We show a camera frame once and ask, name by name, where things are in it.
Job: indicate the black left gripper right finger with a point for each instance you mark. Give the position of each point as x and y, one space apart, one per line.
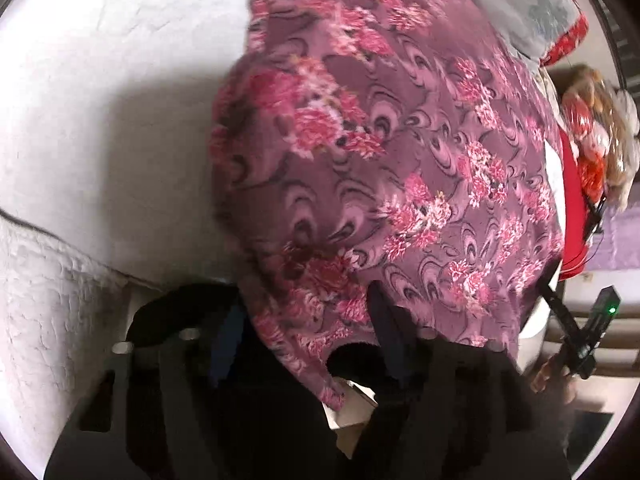
404 351

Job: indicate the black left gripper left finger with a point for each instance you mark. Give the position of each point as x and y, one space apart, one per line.
228 337

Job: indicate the purple floral garment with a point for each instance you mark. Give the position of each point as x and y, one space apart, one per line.
390 141

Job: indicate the person's right hand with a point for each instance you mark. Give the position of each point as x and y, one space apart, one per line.
555 372

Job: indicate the red cloth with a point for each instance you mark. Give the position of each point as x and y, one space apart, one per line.
575 250

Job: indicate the lilac bedside cloth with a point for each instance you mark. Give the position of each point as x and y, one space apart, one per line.
618 246

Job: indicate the plastic bag of toys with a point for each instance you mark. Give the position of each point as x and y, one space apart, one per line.
602 121

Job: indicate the white bed mattress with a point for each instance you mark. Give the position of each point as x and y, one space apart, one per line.
106 113

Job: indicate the red patterned blanket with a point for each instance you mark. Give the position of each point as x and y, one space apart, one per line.
572 36

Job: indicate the dark window with grille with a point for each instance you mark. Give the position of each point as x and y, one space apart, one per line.
622 32

